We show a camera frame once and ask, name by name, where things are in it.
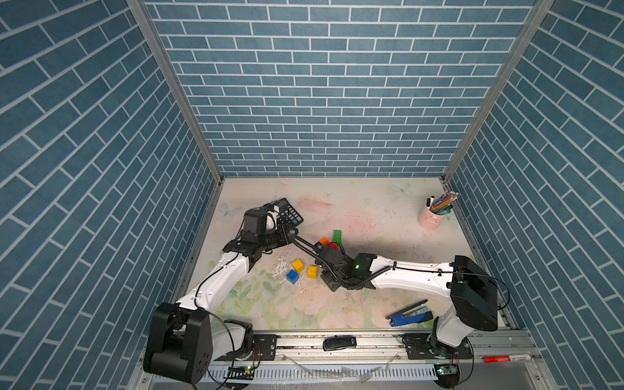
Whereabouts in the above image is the yellow lego brick left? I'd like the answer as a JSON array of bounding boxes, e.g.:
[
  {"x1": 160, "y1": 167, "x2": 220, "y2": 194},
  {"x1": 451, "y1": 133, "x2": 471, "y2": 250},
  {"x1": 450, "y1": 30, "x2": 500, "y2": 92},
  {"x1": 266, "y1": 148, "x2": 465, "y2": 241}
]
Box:
[{"x1": 292, "y1": 259, "x2": 305, "y2": 274}]

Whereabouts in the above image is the blue black stapler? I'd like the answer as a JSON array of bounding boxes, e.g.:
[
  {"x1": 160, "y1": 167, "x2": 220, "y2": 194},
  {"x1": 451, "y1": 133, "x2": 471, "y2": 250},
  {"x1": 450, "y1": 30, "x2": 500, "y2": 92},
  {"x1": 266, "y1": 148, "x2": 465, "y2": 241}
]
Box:
[{"x1": 386, "y1": 299, "x2": 433, "y2": 328}]

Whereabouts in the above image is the blue lego brick left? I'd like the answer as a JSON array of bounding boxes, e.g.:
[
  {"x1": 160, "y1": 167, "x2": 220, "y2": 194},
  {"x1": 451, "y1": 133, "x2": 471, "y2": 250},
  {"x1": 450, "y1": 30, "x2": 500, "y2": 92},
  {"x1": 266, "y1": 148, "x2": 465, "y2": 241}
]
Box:
[{"x1": 286, "y1": 269, "x2": 300, "y2": 284}]

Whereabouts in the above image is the pink pencil cup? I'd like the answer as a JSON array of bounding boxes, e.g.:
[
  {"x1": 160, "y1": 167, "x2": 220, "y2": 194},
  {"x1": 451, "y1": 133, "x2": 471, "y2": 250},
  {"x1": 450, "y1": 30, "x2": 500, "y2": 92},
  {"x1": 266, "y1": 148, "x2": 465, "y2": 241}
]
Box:
[{"x1": 418, "y1": 206, "x2": 445, "y2": 232}]

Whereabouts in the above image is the red marker pen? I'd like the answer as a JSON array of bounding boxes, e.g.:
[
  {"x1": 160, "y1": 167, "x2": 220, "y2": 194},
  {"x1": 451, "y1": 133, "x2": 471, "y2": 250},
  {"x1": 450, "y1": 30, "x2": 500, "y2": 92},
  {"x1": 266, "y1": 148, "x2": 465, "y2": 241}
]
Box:
[{"x1": 482, "y1": 354, "x2": 533, "y2": 364}]

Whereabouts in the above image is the yellow lego brick middle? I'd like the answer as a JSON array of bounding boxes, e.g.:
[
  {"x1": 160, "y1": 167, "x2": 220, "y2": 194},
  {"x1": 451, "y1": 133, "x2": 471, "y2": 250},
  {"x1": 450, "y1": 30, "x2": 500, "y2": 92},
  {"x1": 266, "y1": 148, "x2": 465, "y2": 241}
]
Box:
[{"x1": 307, "y1": 266, "x2": 318, "y2": 280}]

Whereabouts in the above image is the dark green long lego brick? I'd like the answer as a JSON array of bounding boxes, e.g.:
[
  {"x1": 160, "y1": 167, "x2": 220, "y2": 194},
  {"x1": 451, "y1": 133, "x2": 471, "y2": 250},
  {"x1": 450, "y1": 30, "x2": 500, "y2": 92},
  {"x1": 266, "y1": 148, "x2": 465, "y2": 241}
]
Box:
[{"x1": 333, "y1": 230, "x2": 342, "y2": 245}]

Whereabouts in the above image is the black desk calculator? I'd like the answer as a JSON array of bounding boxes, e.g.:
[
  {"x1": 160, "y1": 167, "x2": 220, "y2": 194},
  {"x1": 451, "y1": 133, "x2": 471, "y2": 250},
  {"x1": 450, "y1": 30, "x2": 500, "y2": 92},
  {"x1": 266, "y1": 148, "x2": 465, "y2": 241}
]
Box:
[{"x1": 271, "y1": 198, "x2": 303, "y2": 228}]

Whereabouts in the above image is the coloured pencils bundle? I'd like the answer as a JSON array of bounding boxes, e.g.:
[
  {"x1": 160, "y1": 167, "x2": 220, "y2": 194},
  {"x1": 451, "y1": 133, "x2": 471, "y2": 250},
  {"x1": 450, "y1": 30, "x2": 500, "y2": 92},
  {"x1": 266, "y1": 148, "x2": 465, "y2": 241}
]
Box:
[{"x1": 427, "y1": 191, "x2": 459, "y2": 215}]

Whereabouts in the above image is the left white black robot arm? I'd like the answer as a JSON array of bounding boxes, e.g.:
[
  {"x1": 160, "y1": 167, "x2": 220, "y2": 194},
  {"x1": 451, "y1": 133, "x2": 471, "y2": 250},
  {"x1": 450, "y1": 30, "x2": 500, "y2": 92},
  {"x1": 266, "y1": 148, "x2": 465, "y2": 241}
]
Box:
[{"x1": 143, "y1": 198, "x2": 303, "y2": 385}]

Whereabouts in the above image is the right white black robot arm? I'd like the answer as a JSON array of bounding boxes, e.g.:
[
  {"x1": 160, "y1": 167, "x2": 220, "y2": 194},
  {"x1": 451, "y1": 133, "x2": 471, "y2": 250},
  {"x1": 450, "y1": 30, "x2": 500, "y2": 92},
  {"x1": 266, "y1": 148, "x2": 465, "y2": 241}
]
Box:
[{"x1": 288, "y1": 232, "x2": 498, "y2": 358}]

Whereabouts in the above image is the yellow lego brick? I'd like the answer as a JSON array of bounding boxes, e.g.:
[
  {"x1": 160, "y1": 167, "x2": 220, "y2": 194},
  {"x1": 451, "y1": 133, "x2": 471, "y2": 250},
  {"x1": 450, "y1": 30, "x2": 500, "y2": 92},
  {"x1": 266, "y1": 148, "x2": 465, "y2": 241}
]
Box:
[
  {"x1": 292, "y1": 259, "x2": 305, "y2": 274},
  {"x1": 307, "y1": 266, "x2": 318, "y2": 280}
]

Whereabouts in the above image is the black usb dongle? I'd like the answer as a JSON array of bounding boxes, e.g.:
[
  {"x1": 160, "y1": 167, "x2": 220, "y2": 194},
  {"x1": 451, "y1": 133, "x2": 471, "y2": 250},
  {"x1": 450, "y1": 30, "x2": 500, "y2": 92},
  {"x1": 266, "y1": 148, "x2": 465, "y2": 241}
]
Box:
[{"x1": 323, "y1": 336, "x2": 357, "y2": 352}]

